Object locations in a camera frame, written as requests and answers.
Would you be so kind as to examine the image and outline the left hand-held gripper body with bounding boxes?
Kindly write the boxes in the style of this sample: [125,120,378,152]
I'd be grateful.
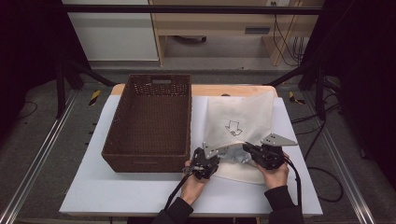
[186,141,221,181]

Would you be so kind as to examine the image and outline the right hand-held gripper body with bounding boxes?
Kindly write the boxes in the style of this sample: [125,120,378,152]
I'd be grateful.
[249,133,299,171]

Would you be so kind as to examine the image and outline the light blue cloth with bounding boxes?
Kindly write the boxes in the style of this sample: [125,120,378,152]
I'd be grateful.
[218,144,252,166]

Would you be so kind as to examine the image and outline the white mesh laundry bag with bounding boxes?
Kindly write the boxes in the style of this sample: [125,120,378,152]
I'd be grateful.
[203,90,276,185]

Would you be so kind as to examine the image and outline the brown wicker basket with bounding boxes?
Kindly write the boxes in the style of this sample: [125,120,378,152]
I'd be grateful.
[101,73,192,174]

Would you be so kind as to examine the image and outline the person's right hand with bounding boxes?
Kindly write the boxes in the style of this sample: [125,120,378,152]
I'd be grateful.
[255,152,290,190]

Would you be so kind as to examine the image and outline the person's left hand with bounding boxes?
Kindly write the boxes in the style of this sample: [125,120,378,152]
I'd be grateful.
[179,160,210,205]

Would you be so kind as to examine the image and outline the yellow black floor tape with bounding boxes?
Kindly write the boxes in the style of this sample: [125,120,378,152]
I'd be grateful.
[288,91,306,105]
[89,89,102,106]

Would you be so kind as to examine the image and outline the black metal stand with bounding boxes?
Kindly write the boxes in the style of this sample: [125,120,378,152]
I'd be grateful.
[54,59,118,119]
[264,59,328,120]

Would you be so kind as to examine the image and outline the white table board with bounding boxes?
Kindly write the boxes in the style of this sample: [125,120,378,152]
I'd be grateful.
[59,94,324,217]

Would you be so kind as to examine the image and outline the light wooden desk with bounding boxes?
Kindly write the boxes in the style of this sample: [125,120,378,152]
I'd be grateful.
[148,0,325,67]

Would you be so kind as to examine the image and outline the black curtain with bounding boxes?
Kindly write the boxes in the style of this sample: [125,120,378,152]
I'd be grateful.
[0,0,92,138]
[298,0,396,181]

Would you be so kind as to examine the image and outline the white cabinet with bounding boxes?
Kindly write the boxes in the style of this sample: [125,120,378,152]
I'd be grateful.
[62,0,160,62]

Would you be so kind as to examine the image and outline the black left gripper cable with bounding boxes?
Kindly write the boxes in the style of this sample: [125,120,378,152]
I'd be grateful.
[163,174,191,211]

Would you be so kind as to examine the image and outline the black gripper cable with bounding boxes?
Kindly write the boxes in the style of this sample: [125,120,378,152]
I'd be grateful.
[163,174,191,211]
[283,155,304,216]

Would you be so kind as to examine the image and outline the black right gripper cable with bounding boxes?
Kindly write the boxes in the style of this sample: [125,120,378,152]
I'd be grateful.
[283,155,304,216]

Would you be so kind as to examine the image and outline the aluminium floor rail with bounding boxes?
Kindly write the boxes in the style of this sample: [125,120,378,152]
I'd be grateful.
[303,92,377,224]
[0,90,78,224]

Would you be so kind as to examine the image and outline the black desk cables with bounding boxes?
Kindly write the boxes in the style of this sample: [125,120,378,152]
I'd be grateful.
[272,1,307,67]

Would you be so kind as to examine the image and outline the grey drawer handle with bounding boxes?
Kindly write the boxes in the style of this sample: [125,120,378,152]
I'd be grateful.
[244,26,271,35]

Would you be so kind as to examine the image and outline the black horizontal frame bar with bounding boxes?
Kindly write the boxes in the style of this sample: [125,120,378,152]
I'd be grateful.
[60,4,323,16]

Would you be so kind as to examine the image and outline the thin black floor cable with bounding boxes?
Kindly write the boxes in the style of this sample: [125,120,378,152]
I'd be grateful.
[17,101,39,120]

